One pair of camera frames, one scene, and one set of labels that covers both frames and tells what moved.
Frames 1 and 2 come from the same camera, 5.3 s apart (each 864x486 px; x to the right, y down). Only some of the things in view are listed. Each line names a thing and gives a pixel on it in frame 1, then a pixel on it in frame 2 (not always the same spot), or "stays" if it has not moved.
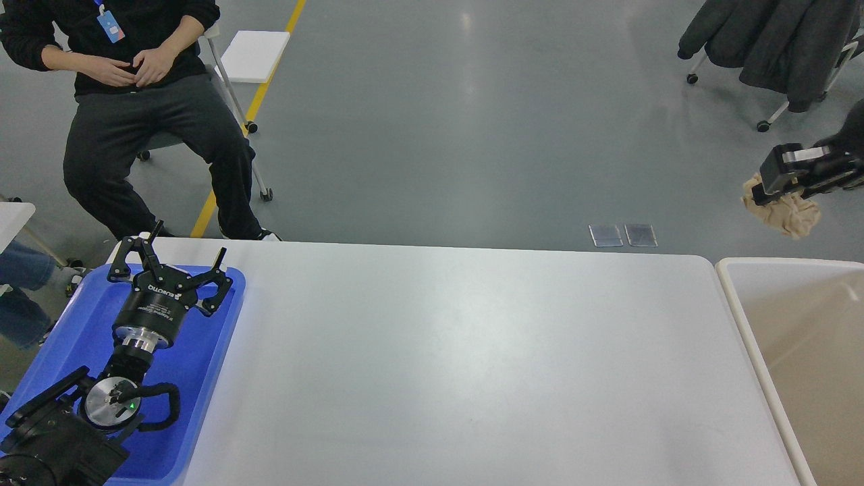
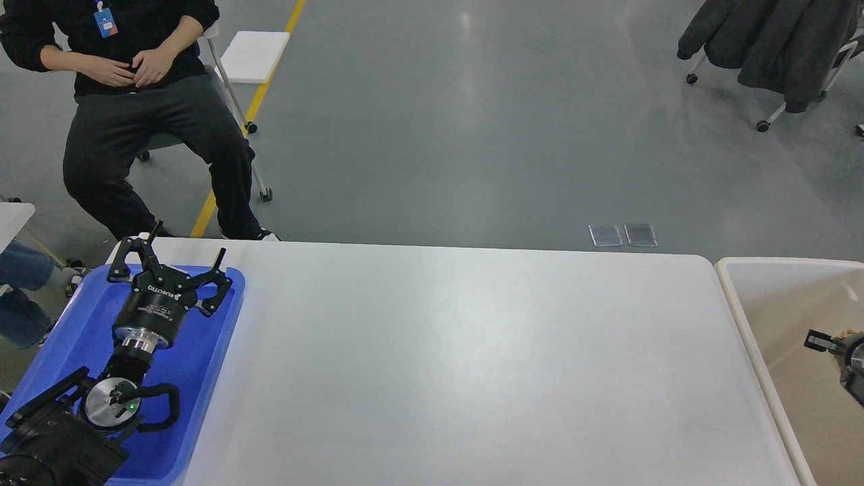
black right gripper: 849,140 -> 852,376
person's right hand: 111,71 stays
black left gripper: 148,317 stays
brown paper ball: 793,214 -> 843,342
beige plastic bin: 804,318 stays
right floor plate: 641,235 stays
